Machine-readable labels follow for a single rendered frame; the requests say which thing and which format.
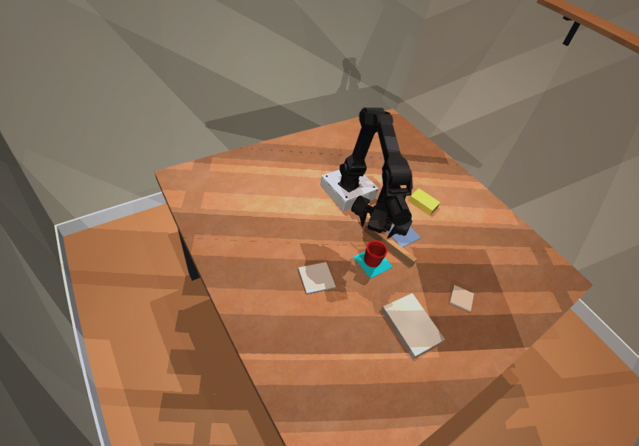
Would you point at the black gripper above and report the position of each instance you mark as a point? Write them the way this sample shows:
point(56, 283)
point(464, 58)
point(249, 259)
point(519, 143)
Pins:
point(361, 208)

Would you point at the red cup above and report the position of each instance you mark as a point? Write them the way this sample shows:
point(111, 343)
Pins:
point(375, 253)

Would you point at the yellow rectangular block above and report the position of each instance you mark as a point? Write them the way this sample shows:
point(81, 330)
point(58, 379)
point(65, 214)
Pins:
point(424, 201)

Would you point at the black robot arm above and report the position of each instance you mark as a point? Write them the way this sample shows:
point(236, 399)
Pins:
point(395, 170)

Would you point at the pale lavender flat square tile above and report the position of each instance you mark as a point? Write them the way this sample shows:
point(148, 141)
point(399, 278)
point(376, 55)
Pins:
point(316, 278)

